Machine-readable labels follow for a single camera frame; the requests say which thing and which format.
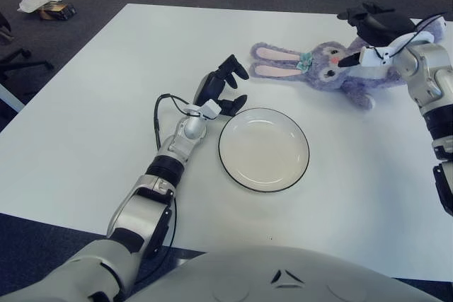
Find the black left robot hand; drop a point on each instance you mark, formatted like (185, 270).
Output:
(212, 86)

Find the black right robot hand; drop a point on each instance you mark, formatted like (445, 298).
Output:
(382, 26)

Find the purple plush rabbit doll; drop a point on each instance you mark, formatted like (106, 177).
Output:
(329, 75)

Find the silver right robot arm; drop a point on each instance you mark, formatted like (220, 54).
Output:
(424, 68)

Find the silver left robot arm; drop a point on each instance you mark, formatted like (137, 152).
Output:
(138, 210)

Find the white plate with black rim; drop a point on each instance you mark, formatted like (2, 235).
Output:
(263, 150)

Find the black and yellow box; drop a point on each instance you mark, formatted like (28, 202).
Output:
(58, 12)

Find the black office chair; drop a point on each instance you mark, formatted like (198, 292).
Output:
(21, 56)

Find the grey robot torso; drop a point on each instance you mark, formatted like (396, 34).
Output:
(283, 280)

